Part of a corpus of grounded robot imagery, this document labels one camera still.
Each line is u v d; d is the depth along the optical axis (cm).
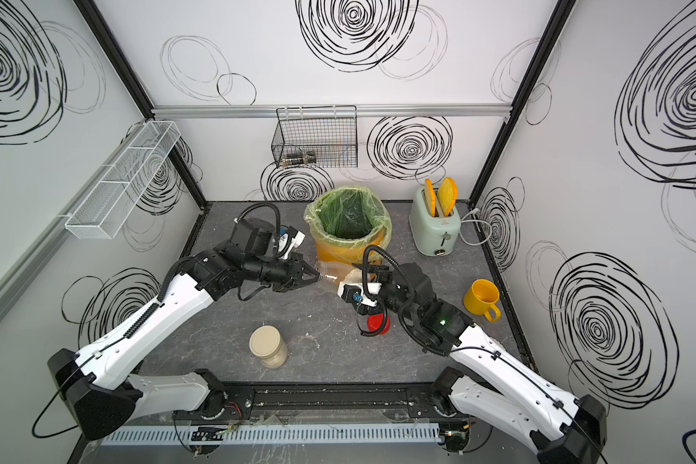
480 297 86
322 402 75
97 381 38
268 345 72
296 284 61
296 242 66
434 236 94
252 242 54
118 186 76
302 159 88
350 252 77
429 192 93
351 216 94
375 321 87
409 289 49
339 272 65
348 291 55
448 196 95
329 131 96
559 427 39
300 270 60
